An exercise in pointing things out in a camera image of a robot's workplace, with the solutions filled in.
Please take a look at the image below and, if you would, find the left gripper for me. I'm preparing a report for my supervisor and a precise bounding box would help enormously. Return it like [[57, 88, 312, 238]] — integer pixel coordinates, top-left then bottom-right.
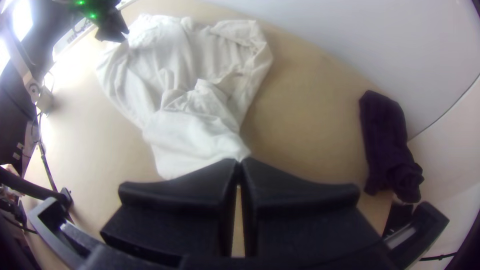
[[94, 9, 130, 43]]

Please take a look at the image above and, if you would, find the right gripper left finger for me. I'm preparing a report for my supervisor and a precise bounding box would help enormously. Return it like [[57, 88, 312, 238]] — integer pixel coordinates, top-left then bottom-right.
[[100, 158, 240, 264]]

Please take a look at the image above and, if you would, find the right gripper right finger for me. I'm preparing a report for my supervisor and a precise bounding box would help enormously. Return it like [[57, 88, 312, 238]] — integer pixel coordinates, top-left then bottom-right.
[[239, 156, 383, 261]]

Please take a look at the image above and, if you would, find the white t-shirt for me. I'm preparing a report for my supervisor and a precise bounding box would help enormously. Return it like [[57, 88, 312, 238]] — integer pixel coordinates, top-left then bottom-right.
[[95, 14, 274, 181]]

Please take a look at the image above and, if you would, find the dark garment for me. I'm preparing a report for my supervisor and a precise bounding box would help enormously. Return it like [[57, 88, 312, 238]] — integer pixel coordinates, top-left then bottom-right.
[[358, 89, 425, 204]]

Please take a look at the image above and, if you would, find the black cable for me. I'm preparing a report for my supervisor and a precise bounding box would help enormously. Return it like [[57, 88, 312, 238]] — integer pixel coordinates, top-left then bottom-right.
[[35, 112, 59, 193]]

